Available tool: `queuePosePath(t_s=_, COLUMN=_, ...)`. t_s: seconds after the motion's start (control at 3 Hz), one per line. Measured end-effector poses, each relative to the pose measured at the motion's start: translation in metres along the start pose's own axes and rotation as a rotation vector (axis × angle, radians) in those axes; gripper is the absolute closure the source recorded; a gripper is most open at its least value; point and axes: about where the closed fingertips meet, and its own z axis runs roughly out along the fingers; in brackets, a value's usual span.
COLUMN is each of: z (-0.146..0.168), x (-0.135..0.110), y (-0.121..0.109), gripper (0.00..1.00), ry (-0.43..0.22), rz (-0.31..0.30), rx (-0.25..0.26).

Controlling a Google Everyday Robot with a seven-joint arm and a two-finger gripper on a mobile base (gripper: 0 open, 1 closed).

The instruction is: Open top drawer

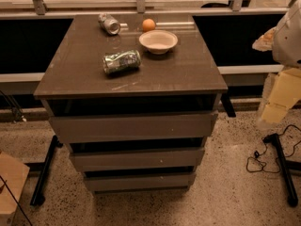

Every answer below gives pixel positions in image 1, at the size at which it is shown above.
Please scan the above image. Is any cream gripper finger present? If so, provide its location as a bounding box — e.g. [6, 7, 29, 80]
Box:
[252, 27, 276, 52]
[261, 68, 301, 123]

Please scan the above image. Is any grey top drawer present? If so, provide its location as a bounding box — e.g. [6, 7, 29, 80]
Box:
[50, 111, 217, 144]

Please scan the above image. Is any grey drawer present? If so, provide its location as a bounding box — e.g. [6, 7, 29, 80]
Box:
[50, 111, 217, 144]
[70, 148, 204, 171]
[84, 172, 196, 192]

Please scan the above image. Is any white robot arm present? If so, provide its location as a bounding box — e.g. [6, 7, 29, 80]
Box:
[252, 0, 301, 124]

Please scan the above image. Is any dark grey drawer cabinet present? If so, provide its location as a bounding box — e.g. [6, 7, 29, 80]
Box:
[35, 14, 227, 179]

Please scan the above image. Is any grey bottom drawer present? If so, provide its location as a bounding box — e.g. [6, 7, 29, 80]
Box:
[84, 172, 196, 192]

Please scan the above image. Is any grey middle drawer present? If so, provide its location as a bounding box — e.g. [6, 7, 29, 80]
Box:
[70, 148, 204, 171]

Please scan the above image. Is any black right table leg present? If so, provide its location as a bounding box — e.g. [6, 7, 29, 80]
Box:
[263, 134, 300, 207]

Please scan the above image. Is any black table leg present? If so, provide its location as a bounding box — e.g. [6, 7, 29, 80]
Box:
[263, 134, 300, 207]
[27, 136, 62, 206]

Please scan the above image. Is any white paper bowl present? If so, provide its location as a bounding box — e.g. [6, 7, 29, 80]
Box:
[139, 30, 178, 55]

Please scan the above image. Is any orange fruit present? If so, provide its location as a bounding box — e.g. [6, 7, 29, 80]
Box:
[142, 19, 156, 32]

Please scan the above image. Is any crushed green soda can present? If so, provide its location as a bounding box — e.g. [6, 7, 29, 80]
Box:
[103, 50, 141, 74]

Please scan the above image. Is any silver can lying down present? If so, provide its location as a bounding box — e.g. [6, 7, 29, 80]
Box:
[98, 13, 120, 35]

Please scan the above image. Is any black left table leg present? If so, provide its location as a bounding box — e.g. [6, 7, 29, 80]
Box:
[27, 136, 62, 206]

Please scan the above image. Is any brown cardboard box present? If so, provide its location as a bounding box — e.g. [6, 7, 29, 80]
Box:
[0, 152, 29, 226]

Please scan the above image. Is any black cable on floor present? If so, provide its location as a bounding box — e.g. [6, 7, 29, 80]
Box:
[246, 123, 301, 174]

